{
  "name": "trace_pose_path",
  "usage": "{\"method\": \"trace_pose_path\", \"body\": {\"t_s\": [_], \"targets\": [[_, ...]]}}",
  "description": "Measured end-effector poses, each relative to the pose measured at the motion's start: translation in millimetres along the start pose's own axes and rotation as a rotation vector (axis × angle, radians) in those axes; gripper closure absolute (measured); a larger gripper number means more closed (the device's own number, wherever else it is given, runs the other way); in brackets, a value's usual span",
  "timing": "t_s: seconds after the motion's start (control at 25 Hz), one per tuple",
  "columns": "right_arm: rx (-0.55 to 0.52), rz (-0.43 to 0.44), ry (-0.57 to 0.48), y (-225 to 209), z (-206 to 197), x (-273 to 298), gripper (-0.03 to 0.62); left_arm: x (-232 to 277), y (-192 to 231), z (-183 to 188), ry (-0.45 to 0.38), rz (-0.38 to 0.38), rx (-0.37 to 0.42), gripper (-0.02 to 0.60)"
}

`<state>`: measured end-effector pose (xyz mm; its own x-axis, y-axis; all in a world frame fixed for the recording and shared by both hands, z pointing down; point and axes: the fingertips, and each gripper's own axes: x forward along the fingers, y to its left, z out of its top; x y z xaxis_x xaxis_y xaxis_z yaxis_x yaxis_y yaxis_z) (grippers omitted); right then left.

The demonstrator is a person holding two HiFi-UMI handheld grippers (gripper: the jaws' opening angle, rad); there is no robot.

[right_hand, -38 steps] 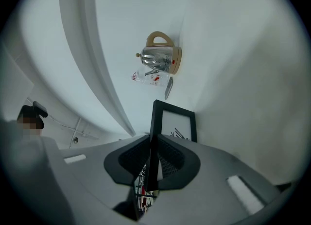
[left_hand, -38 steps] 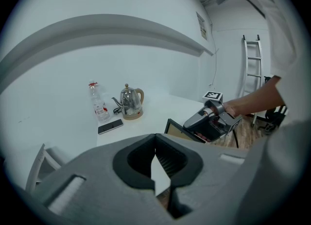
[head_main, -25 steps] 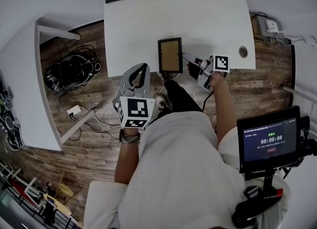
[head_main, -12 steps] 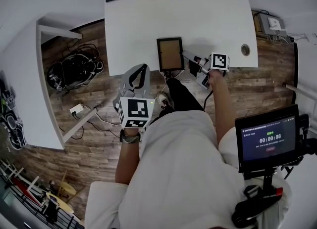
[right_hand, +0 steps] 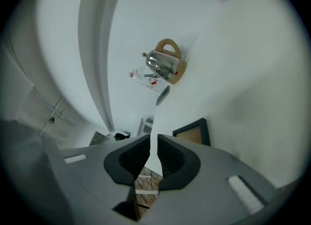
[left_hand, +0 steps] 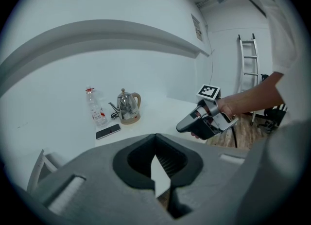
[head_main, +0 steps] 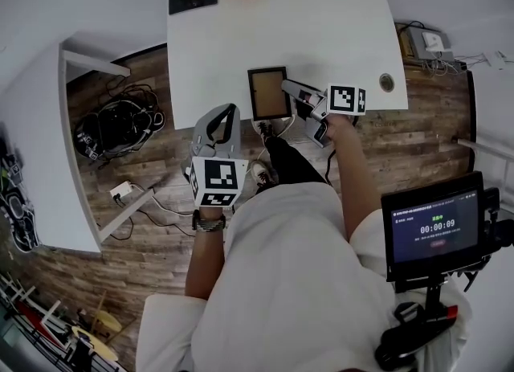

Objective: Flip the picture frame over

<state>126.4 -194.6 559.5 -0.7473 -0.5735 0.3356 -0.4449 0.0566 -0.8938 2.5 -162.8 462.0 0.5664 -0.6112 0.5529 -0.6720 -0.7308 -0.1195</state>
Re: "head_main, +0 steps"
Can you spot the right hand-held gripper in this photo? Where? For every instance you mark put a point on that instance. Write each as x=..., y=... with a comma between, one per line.
x=341, y=101

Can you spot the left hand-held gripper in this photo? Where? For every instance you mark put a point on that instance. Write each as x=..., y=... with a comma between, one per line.
x=217, y=175

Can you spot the black wooden picture frame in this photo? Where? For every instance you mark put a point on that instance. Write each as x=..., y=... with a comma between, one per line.
x=270, y=95

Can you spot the person's right forearm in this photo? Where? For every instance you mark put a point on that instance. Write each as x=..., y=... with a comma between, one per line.
x=349, y=169

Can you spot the person's left forearm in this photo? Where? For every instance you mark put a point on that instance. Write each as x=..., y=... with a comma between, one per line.
x=205, y=258

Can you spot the white sneaker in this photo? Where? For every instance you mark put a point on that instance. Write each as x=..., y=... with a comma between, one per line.
x=263, y=173
x=265, y=126

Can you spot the person's black trouser leg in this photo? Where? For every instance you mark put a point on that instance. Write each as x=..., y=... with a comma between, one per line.
x=291, y=161

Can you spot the metal wristwatch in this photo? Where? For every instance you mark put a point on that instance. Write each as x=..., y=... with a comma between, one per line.
x=209, y=223

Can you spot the white power strip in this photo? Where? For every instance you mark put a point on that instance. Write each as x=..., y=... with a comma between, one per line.
x=122, y=190

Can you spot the grey box device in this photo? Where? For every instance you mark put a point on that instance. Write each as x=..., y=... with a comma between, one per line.
x=417, y=43

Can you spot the black smartphone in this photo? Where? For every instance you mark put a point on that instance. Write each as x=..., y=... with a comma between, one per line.
x=192, y=0

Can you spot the white power adapter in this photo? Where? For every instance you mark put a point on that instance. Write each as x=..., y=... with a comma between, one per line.
x=434, y=41

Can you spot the person's white shirt torso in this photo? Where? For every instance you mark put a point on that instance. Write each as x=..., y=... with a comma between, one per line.
x=289, y=282

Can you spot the white side table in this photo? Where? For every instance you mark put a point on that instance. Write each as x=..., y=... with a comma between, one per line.
x=36, y=153

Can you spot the black monitor screen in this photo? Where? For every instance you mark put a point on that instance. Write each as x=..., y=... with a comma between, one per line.
x=435, y=226

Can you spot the black white patterned gear pile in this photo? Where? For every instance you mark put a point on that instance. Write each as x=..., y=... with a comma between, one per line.
x=18, y=205

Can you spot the yellow round plate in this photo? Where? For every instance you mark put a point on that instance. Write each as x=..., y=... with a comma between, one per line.
x=94, y=344

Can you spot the black camera on stand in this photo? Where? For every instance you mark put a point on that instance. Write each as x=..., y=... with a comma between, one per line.
x=498, y=217

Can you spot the black monitor mount rig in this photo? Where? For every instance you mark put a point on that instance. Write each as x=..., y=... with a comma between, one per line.
x=417, y=330

